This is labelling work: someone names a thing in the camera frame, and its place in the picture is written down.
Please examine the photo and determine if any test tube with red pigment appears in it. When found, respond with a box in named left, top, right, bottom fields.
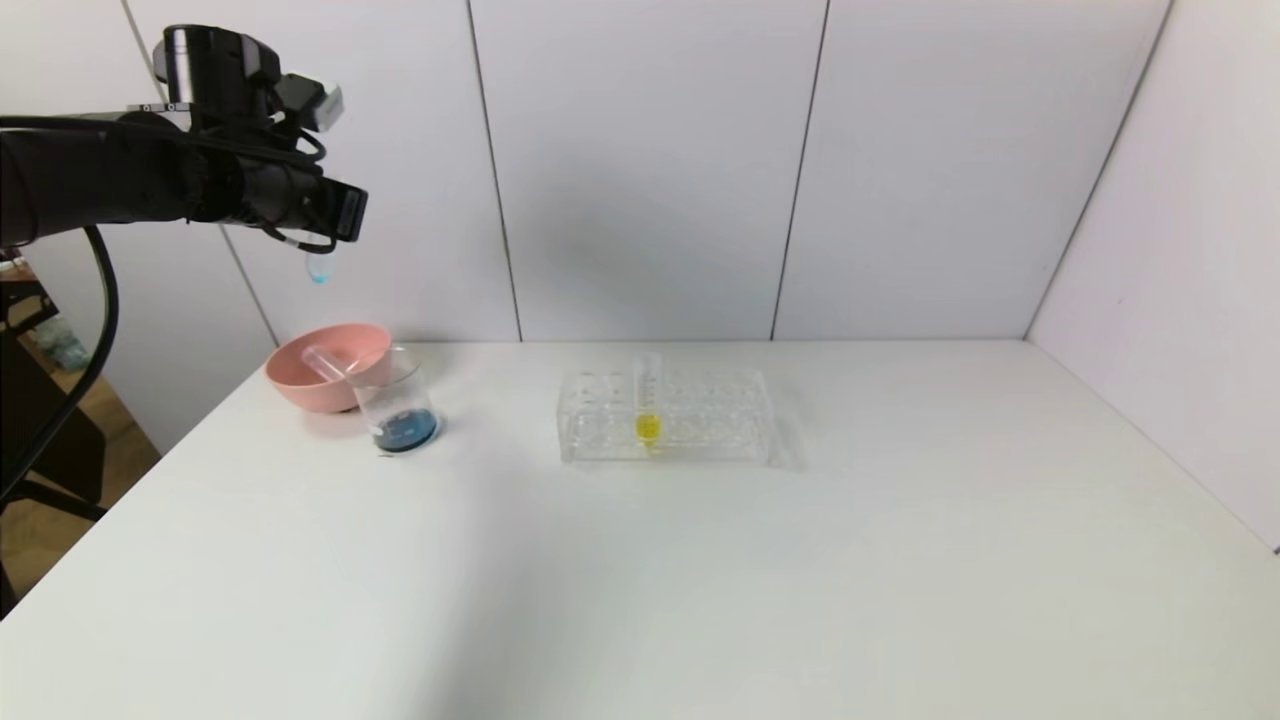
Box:
left=303, top=342, right=353, bottom=383

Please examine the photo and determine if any test tube with yellow pigment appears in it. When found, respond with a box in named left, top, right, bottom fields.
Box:
left=634, top=354, right=664, bottom=453

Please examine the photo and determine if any clear acrylic test tube rack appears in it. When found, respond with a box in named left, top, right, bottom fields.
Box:
left=557, top=366, right=777, bottom=467

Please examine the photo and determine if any clear plastic beaker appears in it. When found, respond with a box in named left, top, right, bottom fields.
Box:
left=347, top=347, right=442, bottom=458

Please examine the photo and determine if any pink plastic bowl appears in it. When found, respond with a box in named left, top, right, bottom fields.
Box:
left=266, top=324, right=394, bottom=415

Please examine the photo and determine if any black camera cable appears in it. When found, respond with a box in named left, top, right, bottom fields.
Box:
left=200, top=115, right=341, bottom=256

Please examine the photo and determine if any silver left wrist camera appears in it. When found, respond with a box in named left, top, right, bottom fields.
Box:
left=276, top=74, right=345, bottom=134

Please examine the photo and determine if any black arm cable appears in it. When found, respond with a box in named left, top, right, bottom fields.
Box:
left=0, top=224, right=121, bottom=503

